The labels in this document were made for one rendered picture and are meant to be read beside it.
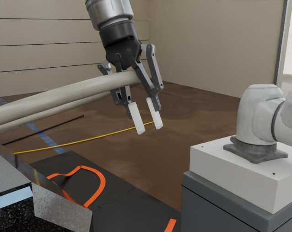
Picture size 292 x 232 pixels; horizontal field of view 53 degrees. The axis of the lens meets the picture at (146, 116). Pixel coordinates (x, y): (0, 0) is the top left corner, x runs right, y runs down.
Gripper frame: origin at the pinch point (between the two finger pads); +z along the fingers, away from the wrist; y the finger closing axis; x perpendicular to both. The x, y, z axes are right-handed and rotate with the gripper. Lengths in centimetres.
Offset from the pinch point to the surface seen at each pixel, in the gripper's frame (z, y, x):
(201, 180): 36, 7, -52
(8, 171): 7, 72, -26
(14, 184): 11, 64, -18
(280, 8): -64, -93, -497
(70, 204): 28, 58, -35
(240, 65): 5, -5, -544
